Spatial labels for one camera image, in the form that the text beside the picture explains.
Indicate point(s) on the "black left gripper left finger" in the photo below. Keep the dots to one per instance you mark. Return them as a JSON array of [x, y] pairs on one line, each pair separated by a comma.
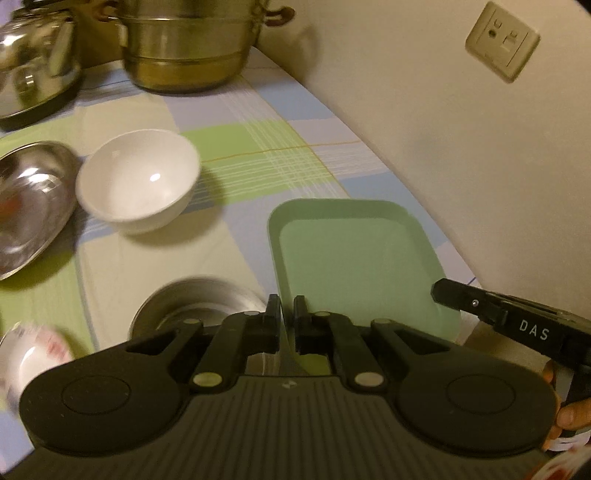
[[262, 329]]

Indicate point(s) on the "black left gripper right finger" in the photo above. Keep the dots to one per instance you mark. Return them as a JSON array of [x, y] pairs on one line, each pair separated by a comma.
[[312, 333]]

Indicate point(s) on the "stainless steel bowl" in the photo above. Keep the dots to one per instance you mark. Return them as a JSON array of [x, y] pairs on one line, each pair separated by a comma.
[[206, 299]]

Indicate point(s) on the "green square plastic plate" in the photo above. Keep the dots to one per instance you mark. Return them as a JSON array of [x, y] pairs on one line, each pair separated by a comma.
[[366, 259]]

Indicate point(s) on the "white ceramic bowl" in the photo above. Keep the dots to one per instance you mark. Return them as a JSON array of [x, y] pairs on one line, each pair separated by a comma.
[[139, 181]]

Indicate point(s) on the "floral white ceramic saucer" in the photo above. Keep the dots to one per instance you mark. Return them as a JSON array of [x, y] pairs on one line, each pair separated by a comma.
[[28, 350]]

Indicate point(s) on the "round stainless steel plate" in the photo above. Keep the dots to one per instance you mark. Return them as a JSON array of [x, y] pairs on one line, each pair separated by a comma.
[[37, 200]]

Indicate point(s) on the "right hand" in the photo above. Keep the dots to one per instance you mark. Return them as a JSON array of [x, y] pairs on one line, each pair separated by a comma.
[[571, 427]]

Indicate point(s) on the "stainless steel steamer pot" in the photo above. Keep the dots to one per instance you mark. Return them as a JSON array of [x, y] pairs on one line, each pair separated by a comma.
[[175, 47]]

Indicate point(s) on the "stainless steel kettle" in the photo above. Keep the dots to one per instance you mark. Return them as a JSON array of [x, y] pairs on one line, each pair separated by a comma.
[[40, 66]]

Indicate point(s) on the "beige wall socket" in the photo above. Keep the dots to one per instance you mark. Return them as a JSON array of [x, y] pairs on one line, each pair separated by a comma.
[[502, 42]]

